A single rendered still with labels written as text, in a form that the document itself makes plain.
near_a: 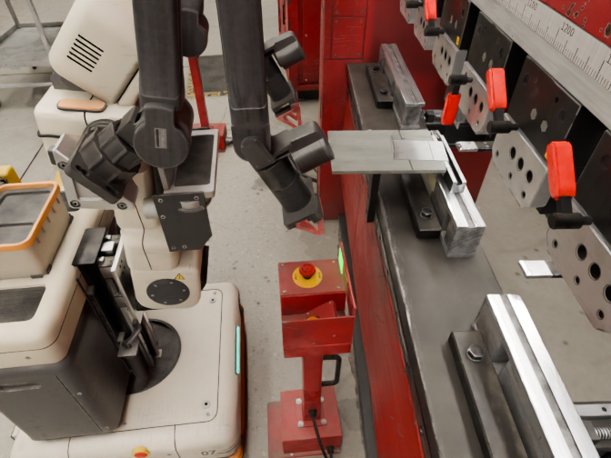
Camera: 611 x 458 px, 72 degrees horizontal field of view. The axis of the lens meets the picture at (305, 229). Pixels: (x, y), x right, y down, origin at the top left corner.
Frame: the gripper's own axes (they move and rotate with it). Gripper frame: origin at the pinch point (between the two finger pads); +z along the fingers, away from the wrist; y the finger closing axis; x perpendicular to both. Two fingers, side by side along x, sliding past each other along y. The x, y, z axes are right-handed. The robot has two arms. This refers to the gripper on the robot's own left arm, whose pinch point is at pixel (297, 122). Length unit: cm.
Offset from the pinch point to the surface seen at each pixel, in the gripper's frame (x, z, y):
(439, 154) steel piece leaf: -28.9, 14.1, -20.5
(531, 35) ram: -41, -20, -46
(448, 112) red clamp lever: -31.0, -5.1, -33.1
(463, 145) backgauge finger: -35.2, 17.0, -17.6
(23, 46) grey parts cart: 205, -29, 266
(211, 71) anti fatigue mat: 91, 64, 278
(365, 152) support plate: -13.5, 6.5, -17.0
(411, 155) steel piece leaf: -22.8, 11.0, -20.1
